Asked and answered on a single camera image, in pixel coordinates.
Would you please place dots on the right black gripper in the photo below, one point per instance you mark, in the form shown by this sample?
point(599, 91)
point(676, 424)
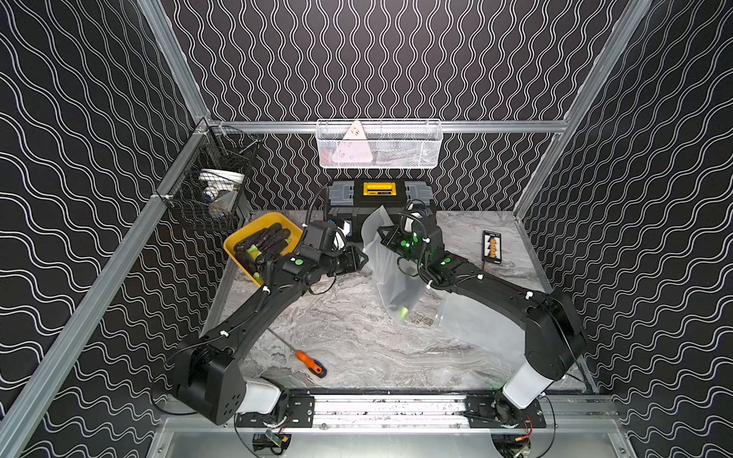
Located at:
point(389, 240)

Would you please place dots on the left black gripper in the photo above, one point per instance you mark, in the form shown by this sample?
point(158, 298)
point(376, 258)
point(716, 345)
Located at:
point(347, 260)

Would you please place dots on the clear zip-top bag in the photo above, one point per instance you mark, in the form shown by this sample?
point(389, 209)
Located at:
point(382, 262)

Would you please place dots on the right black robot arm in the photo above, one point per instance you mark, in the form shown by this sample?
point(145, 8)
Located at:
point(554, 335)

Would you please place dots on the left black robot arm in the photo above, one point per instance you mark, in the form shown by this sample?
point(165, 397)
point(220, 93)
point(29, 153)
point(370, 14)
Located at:
point(205, 373)

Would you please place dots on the yellow plastic tray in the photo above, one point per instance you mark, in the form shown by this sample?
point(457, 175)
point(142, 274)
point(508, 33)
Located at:
point(260, 241)

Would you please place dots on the black yellow toolbox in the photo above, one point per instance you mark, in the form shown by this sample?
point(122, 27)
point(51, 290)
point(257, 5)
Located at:
point(350, 203)

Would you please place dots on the black phone with orange screen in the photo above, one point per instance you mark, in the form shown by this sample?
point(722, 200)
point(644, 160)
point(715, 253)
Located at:
point(491, 247)

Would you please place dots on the pink triangular card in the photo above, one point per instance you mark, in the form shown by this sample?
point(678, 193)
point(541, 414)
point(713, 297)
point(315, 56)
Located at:
point(354, 148)

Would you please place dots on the white tape roll in basket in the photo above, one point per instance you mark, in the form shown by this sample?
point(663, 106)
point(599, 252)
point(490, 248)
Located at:
point(216, 182)

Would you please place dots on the white wire wall basket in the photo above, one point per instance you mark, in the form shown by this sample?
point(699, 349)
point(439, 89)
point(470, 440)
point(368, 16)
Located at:
point(396, 143)

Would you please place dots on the orange handled screwdriver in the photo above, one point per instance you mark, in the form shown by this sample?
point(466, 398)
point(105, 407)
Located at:
point(313, 365)

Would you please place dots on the black wire corner basket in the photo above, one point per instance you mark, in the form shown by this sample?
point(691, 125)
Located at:
point(221, 147)

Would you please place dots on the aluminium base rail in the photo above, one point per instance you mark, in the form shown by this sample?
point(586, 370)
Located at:
point(415, 412)

